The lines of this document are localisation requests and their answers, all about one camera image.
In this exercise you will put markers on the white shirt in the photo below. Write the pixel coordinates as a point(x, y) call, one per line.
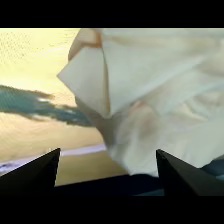
point(150, 93)

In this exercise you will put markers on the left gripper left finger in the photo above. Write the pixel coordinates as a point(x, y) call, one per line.
point(36, 176)

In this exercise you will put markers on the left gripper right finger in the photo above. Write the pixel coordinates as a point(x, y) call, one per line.
point(183, 180)

